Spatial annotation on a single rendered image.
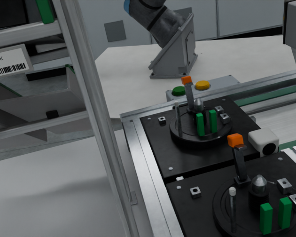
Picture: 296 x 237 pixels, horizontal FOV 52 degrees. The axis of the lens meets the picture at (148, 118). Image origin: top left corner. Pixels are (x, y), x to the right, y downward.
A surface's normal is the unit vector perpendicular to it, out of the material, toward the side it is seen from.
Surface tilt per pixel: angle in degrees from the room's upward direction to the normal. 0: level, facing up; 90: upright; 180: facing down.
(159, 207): 0
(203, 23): 90
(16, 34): 90
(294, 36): 90
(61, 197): 0
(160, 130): 0
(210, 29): 90
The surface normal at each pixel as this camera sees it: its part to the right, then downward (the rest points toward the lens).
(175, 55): -0.32, 0.55
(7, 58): 0.21, 0.49
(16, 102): 0.15, 0.96
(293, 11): -0.96, 0.25
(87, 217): -0.16, -0.84
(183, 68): 0.44, 0.41
